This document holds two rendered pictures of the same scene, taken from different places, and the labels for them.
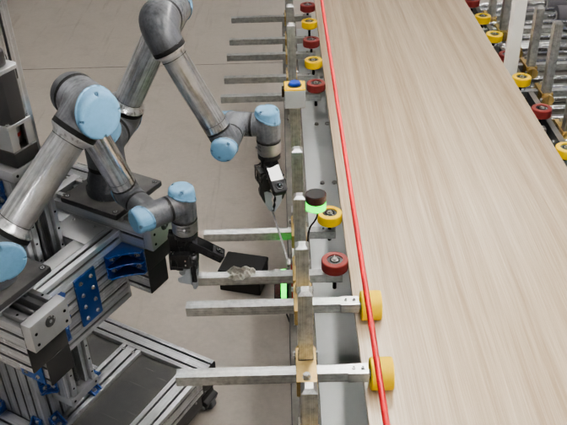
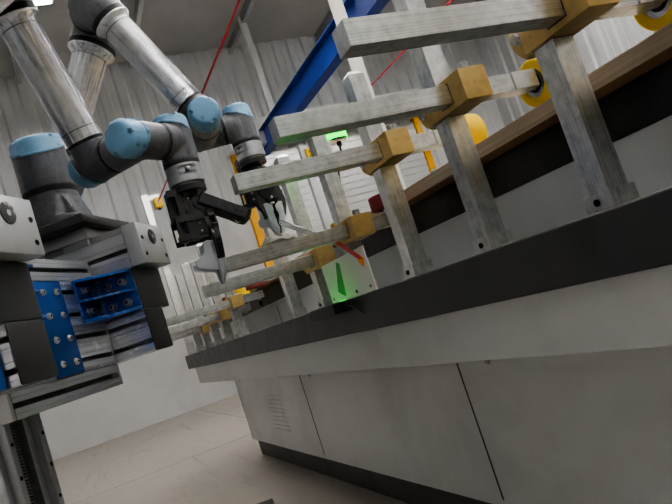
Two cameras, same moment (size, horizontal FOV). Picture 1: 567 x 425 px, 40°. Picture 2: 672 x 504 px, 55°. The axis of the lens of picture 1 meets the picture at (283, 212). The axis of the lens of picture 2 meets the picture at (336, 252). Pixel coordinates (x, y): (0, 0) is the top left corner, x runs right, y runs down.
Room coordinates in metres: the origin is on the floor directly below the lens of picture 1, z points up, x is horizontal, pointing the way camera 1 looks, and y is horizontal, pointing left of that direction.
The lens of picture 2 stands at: (0.53, 0.60, 0.69)
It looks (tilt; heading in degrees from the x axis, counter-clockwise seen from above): 5 degrees up; 336
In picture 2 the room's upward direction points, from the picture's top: 18 degrees counter-clockwise
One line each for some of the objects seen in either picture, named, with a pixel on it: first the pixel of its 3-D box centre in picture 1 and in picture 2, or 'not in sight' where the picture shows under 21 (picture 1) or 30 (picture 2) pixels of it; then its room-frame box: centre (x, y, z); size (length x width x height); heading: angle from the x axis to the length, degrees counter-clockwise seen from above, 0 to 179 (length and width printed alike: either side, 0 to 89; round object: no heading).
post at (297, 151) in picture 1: (298, 211); (307, 239); (2.12, -0.05, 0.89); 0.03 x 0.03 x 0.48; 0
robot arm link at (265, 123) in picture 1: (267, 124); (239, 126); (2.10, 0.04, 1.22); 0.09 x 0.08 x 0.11; 79
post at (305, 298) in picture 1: (305, 363); (445, 109); (1.37, -0.04, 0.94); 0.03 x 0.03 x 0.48; 0
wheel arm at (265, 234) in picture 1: (269, 234); (286, 269); (2.08, 0.05, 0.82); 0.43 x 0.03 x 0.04; 90
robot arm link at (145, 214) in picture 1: (148, 212); (132, 143); (1.79, 0.38, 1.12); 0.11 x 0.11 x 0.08; 36
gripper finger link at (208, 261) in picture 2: (187, 279); (210, 262); (1.81, 0.29, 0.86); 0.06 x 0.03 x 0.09; 90
